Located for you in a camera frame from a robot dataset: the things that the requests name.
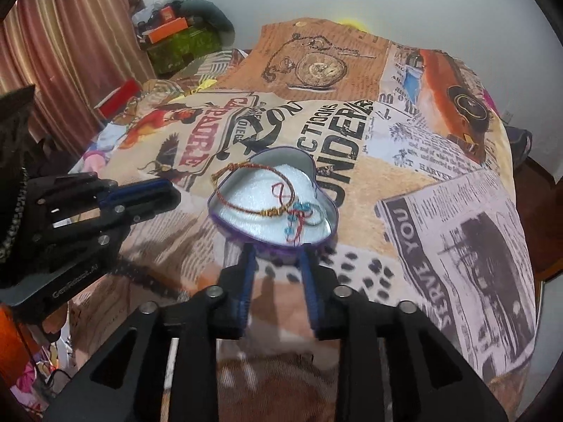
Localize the red gold braided bracelet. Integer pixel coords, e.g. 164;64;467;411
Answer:
211;161;297;219

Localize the purple heart-shaped tin box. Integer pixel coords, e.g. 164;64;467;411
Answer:
207;147;339;260

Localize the red book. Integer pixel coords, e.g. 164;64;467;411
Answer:
94;79;141;120

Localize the newspaper print bed cover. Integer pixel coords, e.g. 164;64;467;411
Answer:
70;18;536;421

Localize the orange box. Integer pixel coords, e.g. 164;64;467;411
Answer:
145;17;188;44

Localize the striped pink curtain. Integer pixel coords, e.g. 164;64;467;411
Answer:
1;0;154;156

